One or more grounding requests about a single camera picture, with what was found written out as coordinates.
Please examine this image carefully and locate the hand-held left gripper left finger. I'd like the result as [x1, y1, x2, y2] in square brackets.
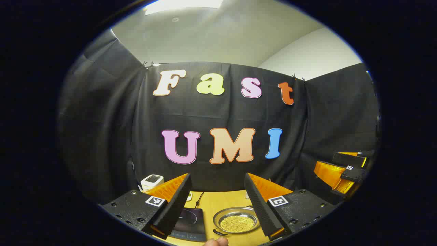
[101, 173, 192, 240]

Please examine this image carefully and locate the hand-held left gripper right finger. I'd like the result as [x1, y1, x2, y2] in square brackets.
[244, 172, 337, 242]

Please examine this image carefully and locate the stainless steel pot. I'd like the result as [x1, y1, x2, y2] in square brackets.
[213, 206, 260, 236]

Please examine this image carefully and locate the black induction cooktop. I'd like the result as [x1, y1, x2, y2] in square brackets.
[169, 207, 208, 242]

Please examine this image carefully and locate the pile of soybeans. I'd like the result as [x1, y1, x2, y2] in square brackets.
[220, 215, 256, 233]

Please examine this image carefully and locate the white toaster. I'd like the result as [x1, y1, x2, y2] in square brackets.
[141, 174, 165, 192]

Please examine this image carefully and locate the ceiling light panel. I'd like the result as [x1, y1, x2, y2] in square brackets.
[144, 0, 224, 16]

